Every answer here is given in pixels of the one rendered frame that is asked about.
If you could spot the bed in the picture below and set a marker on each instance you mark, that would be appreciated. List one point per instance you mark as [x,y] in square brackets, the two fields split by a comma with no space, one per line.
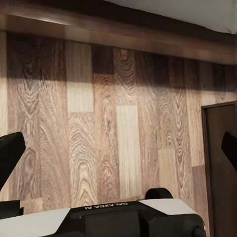
[201,30]

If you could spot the nightstand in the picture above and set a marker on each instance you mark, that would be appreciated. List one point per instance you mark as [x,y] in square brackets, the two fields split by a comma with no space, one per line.
[221,176]

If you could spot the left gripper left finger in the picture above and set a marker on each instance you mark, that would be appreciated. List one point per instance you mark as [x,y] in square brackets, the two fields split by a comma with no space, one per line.
[12,147]

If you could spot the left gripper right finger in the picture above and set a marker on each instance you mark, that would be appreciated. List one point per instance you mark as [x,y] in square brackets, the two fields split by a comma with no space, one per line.
[229,147]

